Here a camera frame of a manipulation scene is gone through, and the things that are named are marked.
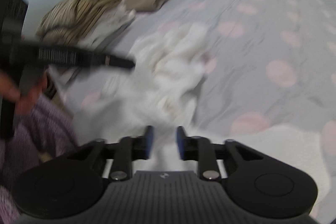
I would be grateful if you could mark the person's left hand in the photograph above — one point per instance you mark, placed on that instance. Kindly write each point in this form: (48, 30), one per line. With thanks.
(23, 103)

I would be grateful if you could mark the purple knit sleeve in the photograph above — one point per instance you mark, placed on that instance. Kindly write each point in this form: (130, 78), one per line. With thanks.
(45, 129)

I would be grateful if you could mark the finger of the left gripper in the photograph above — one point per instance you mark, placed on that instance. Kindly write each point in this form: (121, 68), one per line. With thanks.
(76, 57)

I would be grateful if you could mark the brown striped garment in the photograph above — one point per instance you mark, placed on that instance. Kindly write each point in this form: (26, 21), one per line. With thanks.
(71, 20)

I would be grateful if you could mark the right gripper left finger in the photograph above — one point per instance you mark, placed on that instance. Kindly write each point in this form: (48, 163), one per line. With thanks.
(123, 153)

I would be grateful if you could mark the grey pink dotted bedspread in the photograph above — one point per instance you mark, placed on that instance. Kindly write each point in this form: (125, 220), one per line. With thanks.
(267, 62)

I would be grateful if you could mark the white garment under striped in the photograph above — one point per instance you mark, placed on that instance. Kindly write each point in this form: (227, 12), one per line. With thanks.
(108, 27)

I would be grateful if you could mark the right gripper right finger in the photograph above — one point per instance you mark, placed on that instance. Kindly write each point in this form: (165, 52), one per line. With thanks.
(206, 154)

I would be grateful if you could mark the white crinkle cloth garment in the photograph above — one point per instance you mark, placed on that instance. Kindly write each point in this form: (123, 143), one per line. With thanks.
(110, 104)

